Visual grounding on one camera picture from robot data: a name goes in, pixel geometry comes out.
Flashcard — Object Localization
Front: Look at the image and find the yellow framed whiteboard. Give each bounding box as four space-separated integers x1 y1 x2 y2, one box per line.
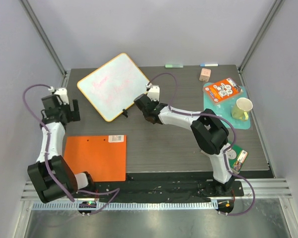
77 53 149 122

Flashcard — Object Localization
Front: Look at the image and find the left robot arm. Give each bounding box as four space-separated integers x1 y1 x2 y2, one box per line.
27 93 96 203

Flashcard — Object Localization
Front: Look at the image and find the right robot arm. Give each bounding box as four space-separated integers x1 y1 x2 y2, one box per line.
134 94 234 196

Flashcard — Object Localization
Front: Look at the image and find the green marker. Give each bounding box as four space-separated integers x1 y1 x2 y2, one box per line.
165 64 183 68

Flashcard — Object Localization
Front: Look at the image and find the orange plastic board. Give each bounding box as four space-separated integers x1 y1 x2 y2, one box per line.
64 135 127 182

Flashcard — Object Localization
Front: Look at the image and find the pink cube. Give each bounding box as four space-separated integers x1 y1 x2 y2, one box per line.
199 68 211 82

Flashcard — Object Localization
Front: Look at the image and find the orange toy box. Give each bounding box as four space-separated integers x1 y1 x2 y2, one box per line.
203 78 243 104

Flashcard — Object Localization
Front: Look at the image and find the teal silicone mat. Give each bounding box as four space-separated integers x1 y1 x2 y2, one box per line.
203 86 251 130

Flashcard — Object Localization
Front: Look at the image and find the blue white marker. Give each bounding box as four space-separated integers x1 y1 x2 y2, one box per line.
200 63 219 67

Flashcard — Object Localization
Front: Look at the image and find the yellow-green paper cup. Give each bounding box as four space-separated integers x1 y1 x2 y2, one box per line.
231 97 253 121

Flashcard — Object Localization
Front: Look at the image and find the green packaged book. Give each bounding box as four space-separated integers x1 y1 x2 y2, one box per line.
226 144 249 174

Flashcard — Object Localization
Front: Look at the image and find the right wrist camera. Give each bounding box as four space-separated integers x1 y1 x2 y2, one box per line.
146 83 160 102

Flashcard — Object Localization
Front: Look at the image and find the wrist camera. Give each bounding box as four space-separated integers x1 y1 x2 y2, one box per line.
146 83 160 102
48 87 69 105

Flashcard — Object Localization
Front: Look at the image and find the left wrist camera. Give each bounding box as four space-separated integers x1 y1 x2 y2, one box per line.
48 87 69 105

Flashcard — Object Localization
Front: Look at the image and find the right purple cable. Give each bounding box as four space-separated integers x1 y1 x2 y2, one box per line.
149 73 256 216

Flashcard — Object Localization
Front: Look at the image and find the purple cable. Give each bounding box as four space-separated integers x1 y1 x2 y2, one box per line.
149 73 256 216
23 84 121 216

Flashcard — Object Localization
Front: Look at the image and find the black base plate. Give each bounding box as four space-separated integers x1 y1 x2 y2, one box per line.
37 172 244 199

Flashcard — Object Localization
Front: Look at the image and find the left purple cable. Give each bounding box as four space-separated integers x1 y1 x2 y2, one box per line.
23 84 121 216

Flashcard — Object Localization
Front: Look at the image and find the white slotted cable duct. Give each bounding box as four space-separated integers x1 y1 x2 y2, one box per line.
32 200 218 211

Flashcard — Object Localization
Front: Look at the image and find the aluminium frame rail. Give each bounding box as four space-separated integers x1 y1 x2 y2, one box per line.
240 178 293 199

